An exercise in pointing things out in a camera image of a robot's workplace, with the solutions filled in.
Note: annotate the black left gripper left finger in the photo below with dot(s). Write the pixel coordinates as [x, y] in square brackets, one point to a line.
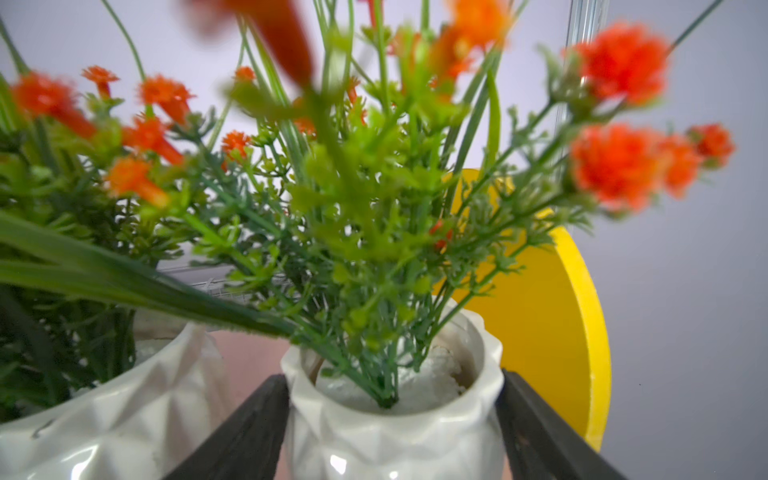
[247, 445]

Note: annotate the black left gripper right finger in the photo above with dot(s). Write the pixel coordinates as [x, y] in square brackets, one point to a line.
[539, 443]

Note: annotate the orange flower pot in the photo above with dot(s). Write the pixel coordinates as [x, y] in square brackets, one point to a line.
[94, 390]
[361, 204]

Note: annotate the yellow pink blue shelf rack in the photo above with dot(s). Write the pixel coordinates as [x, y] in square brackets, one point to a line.
[545, 325]

